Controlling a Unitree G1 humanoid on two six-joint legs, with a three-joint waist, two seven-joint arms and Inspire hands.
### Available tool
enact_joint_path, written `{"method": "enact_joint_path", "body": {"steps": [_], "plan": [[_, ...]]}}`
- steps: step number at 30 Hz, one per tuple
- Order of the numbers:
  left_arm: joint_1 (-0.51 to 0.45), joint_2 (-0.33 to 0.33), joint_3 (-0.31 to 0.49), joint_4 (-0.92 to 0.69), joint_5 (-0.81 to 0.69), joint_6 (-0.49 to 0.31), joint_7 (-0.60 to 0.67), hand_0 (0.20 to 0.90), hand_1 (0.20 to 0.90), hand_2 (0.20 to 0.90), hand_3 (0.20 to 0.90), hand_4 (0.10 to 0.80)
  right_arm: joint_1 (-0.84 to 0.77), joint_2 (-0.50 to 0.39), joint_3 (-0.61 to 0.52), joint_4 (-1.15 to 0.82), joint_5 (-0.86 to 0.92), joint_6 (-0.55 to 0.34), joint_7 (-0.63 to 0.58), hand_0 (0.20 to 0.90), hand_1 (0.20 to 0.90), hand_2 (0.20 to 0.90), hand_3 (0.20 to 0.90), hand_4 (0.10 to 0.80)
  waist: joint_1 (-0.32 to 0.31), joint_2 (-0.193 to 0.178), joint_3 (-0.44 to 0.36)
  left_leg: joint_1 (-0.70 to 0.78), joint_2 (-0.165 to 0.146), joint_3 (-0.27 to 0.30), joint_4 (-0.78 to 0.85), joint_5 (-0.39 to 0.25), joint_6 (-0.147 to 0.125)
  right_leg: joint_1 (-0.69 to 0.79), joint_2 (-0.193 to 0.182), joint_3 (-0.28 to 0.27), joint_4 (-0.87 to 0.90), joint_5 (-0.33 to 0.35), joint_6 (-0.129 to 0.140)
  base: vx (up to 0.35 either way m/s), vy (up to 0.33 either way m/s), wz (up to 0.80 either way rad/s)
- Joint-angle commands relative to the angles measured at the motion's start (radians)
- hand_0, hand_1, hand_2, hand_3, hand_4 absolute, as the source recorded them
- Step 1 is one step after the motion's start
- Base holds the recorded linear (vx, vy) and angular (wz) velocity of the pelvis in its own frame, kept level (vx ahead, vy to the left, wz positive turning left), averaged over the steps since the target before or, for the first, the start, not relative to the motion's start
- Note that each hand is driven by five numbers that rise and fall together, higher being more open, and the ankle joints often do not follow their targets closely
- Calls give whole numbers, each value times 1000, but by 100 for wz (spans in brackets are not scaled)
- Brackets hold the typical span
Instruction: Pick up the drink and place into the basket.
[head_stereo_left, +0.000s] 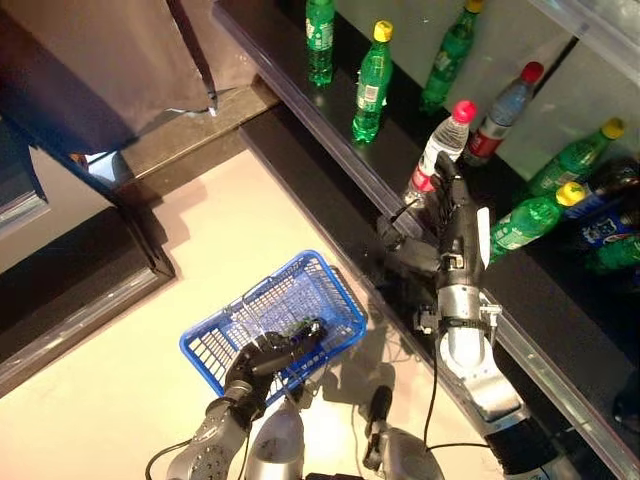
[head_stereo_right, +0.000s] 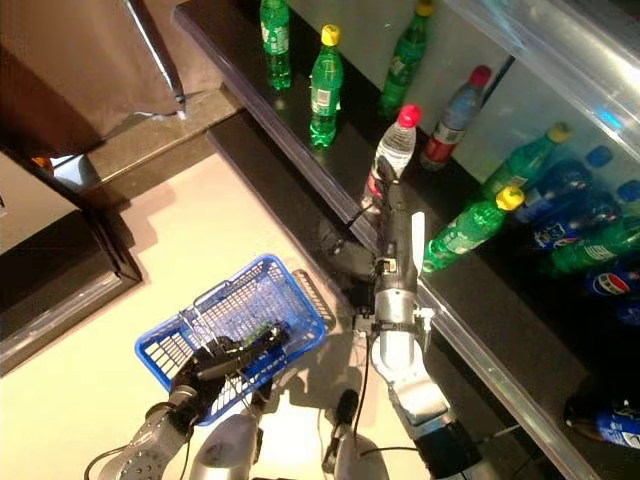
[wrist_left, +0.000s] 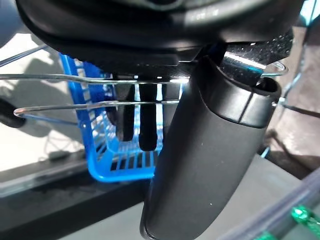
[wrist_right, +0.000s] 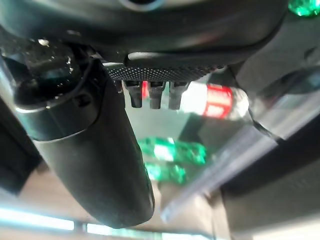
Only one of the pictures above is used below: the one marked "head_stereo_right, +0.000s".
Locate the blue plastic shopping basket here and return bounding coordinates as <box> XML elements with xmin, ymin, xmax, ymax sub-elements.
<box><xmin>134</xmin><ymin>253</ymin><xmax>329</xmax><ymax>427</ymax></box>

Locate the clear water bottle red cap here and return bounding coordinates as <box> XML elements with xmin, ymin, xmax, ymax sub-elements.
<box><xmin>362</xmin><ymin>103</ymin><xmax>424</xmax><ymax>211</ymax></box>
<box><xmin>419</xmin><ymin>64</ymin><xmax>494</xmax><ymax>172</ymax></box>

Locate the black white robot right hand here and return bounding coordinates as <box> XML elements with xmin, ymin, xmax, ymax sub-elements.
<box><xmin>372</xmin><ymin>157</ymin><xmax>427</xmax><ymax>281</ymax></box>

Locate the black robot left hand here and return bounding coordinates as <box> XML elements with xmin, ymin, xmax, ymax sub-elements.
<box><xmin>168</xmin><ymin>323</ymin><xmax>292</xmax><ymax>426</ymax></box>

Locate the small green soda bottle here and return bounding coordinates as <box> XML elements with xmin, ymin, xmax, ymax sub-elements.
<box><xmin>308</xmin><ymin>23</ymin><xmax>345</xmax><ymax>149</ymax></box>
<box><xmin>422</xmin><ymin>185</ymin><xmax>526</xmax><ymax>274</ymax></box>
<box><xmin>542</xmin><ymin>214</ymin><xmax>640</xmax><ymax>279</ymax></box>
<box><xmin>378</xmin><ymin>0</ymin><xmax>435</xmax><ymax>120</ymax></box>
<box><xmin>479</xmin><ymin>121</ymin><xmax>573</xmax><ymax>201</ymax></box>
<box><xmin>242</xmin><ymin>319</ymin><xmax>289</xmax><ymax>346</ymax></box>
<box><xmin>259</xmin><ymin>0</ymin><xmax>292</xmax><ymax>91</ymax></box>

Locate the large cola bottle blue label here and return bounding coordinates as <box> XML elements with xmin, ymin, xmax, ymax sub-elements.
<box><xmin>563</xmin><ymin>389</ymin><xmax>640</xmax><ymax>450</ymax></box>

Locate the metal wire basket handle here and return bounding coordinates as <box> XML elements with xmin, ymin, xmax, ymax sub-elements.
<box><xmin>192</xmin><ymin>280</ymin><xmax>231</xmax><ymax>351</ymax></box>

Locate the black slotted shelf post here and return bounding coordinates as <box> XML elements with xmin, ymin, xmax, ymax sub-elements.
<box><xmin>487</xmin><ymin>53</ymin><xmax>517</xmax><ymax>99</ymax></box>

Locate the brown grey curtain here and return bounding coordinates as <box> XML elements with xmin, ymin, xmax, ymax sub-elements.
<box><xmin>0</xmin><ymin>0</ymin><xmax>189</xmax><ymax>151</ymax></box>

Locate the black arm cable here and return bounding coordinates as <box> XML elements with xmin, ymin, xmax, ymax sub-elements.
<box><xmin>353</xmin><ymin>339</ymin><xmax>424</xmax><ymax>456</ymax></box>

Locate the grey robot right leg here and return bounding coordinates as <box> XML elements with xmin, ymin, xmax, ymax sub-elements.
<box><xmin>322</xmin><ymin>388</ymin><xmax>391</xmax><ymax>480</ymax></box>

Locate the black shelf base plinth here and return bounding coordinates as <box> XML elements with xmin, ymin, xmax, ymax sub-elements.
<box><xmin>207</xmin><ymin>112</ymin><xmax>556</xmax><ymax>480</ymax></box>

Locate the dark glass display cabinet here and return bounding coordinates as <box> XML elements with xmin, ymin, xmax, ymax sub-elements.
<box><xmin>0</xmin><ymin>144</ymin><xmax>144</xmax><ymax>377</ymax></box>

